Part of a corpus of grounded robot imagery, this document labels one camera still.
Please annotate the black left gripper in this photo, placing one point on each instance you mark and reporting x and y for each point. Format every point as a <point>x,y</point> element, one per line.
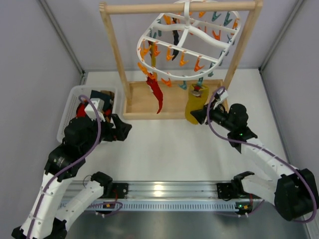
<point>114,128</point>

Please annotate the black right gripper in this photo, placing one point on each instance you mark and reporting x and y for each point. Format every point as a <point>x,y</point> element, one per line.
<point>206,115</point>

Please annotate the red sock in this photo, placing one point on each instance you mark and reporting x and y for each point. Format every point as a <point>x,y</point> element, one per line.
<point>154,86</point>

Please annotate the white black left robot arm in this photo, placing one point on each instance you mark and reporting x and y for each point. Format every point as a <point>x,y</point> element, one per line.
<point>47,220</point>

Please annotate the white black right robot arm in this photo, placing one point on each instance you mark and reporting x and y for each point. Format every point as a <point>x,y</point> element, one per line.
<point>293,192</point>

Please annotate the wooden hanger rack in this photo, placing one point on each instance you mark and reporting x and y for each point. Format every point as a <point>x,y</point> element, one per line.
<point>140,103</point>

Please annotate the pile of socks in basket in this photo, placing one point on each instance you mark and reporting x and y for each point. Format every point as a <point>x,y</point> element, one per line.
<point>107,96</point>

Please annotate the white round clip hanger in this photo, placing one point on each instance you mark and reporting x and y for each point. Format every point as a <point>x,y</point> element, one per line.
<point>205,39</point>

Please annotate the white plastic basket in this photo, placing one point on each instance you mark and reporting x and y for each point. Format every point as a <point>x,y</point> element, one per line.
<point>73,102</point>

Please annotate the olive yellow sock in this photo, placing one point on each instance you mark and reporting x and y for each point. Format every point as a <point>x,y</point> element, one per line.
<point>153,57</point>

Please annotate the dark navy sock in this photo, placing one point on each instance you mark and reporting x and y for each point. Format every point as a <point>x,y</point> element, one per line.
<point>175,42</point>

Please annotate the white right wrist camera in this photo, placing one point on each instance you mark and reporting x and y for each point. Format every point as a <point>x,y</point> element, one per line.
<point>221,96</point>

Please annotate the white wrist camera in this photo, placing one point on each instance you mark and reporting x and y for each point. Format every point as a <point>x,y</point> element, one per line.
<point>221,96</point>
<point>93,108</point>

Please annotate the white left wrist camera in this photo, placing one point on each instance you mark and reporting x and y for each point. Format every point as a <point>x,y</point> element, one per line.
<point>93,108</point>

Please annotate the aluminium mounting rail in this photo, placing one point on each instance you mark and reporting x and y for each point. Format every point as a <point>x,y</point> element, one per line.
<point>152,190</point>

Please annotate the white slotted cable duct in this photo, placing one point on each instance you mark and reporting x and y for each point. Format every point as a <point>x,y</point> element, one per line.
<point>176,206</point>

